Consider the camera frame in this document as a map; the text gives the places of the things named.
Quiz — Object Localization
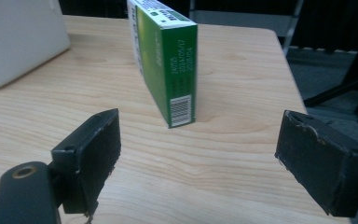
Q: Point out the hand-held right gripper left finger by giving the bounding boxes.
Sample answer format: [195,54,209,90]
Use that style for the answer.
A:
[49,107,122,218]

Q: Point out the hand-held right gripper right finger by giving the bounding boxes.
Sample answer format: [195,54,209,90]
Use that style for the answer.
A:
[274,109,358,218]

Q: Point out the green and white carton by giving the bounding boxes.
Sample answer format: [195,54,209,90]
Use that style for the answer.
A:
[126,0,199,130]

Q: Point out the white plastic storage box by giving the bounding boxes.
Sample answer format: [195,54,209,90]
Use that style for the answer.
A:
[0,0,72,91]

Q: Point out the black stand legs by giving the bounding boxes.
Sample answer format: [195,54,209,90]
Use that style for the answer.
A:
[303,18,358,123]

